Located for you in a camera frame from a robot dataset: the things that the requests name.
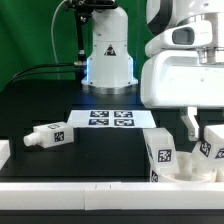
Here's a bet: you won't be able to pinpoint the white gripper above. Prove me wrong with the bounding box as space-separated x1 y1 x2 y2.
140 50 224 141

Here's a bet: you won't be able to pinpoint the white round stool seat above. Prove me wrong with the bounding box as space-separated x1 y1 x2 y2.
150 152 224 183

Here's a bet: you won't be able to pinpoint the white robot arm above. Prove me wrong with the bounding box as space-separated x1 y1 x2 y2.
82 0 224 141

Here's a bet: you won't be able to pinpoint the white marker sheet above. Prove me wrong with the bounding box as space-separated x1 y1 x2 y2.
68 110 156 128

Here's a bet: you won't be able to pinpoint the white front fence bar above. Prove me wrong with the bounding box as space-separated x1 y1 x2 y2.
0 182 224 210

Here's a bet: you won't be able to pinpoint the white fence bar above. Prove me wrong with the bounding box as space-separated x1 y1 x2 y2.
0 140 10 170
0 182 224 210

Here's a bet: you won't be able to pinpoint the white left fence bar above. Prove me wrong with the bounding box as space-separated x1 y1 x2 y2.
0 140 10 170

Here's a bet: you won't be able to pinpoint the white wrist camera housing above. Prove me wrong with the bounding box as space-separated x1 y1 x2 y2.
145 20 224 57

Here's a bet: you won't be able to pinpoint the grey thin cable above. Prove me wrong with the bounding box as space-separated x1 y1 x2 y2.
50 0 70 80

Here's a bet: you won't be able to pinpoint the black cables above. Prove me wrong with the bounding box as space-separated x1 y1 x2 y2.
6 60 88 88

